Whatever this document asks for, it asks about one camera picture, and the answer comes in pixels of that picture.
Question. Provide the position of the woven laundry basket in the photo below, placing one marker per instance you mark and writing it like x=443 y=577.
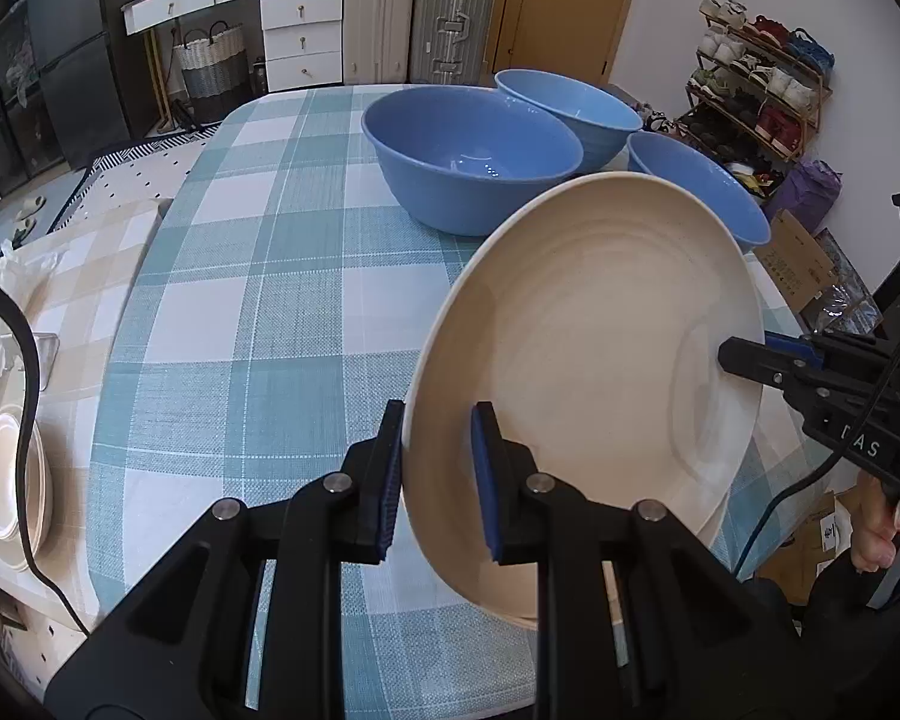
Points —
x=210 y=67

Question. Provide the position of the person's right hand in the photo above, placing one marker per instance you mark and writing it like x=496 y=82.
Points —
x=870 y=532

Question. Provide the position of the cream plate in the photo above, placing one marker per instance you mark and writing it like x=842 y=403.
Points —
x=7 y=487
x=714 y=521
x=607 y=352

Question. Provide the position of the white suitcase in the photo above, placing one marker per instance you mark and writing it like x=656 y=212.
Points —
x=379 y=15

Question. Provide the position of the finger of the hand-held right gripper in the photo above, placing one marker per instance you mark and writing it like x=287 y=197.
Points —
x=791 y=340
x=757 y=360

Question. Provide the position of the black white patterned rug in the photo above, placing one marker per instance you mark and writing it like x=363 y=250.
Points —
x=120 y=180

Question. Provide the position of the black refrigerator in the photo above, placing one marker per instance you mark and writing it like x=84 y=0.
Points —
x=75 y=52

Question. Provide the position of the beige slipper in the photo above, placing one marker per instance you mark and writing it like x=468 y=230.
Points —
x=24 y=230
x=31 y=206

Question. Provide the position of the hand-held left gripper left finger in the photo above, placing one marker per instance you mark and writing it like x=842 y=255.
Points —
x=390 y=480

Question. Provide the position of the wooden shoe rack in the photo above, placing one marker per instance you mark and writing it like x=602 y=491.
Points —
x=814 y=101

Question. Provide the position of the cardboard box white label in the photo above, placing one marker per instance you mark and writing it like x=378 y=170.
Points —
x=810 y=547

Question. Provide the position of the blue bowl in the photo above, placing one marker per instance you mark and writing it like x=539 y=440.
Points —
x=457 y=187
x=600 y=131
x=690 y=165

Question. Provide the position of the purple bag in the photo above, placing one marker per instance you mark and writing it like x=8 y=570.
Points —
x=806 y=195

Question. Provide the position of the beige plaid cloth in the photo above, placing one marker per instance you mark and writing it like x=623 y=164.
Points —
x=82 y=300

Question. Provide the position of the scattered black white shoes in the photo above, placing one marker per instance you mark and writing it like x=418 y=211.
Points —
x=656 y=122

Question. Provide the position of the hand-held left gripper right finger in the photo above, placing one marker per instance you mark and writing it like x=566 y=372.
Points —
x=486 y=480

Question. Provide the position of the white dressing table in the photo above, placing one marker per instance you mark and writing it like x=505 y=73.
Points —
x=300 y=37

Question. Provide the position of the silver suitcase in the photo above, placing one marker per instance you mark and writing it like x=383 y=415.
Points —
x=450 y=15

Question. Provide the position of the collection of colourful sneakers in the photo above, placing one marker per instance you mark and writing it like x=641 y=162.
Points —
x=757 y=75

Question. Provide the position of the tan wooden door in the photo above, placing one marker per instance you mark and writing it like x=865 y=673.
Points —
x=555 y=7

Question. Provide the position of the dark glass display cabinet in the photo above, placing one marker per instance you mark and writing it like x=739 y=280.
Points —
x=7 y=90

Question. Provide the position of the large printed cardboard box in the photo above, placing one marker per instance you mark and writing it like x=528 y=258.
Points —
x=795 y=262

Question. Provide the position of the patterned foil bag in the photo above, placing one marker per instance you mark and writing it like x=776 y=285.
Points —
x=847 y=285

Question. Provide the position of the dark bottle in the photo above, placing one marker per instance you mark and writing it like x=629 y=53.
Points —
x=259 y=79

